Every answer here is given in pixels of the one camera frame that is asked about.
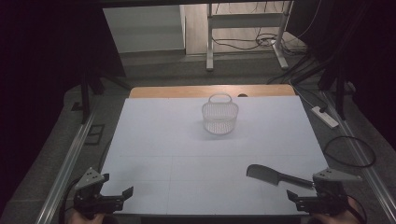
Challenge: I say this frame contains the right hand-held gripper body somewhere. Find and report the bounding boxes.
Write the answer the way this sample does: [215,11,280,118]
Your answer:
[294,167,363,217]

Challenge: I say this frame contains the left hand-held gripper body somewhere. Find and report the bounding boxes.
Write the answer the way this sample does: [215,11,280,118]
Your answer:
[73,166,125,220]

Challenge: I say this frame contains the white plastic basket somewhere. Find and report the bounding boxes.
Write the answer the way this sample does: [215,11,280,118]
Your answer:
[201,92,240,135]

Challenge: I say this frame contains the person's right hand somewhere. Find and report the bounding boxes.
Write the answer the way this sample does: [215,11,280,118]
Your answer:
[311,199,363,224]

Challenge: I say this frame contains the person's left hand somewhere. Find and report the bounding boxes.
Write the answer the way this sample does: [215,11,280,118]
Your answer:
[66,209,106,224]

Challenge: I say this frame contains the white table mat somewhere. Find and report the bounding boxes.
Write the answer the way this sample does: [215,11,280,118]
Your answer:
[101,95,330,217]

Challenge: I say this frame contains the white power strip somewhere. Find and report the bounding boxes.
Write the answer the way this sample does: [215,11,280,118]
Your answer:
[311,105,340,129]

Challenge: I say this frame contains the black metal stand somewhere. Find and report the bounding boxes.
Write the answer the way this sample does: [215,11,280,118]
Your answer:
[78,66,106,125]
[318,62,349,121]

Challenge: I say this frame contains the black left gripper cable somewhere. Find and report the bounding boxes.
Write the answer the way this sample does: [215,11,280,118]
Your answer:
[58,176,82,224]

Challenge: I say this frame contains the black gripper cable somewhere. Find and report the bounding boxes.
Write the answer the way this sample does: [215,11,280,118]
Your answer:
[58,176,82,224]
[346,194,368,224]

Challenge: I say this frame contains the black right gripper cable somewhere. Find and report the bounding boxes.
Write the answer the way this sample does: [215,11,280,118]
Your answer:
[346,194,368,224]

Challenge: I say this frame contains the aluminium rail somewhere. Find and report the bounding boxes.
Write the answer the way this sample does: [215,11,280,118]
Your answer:
[321,90,396,224]
[35,111,98,224]

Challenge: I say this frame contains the looped black cable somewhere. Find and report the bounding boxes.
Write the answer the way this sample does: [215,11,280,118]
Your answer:
[322,135,377,169]

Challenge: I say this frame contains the tangled black floor cables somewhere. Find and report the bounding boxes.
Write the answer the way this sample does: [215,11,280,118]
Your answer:
[211,29,307,56]

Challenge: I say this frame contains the white metal desk frame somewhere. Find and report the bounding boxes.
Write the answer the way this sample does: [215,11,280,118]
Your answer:
[205,0,295,72]

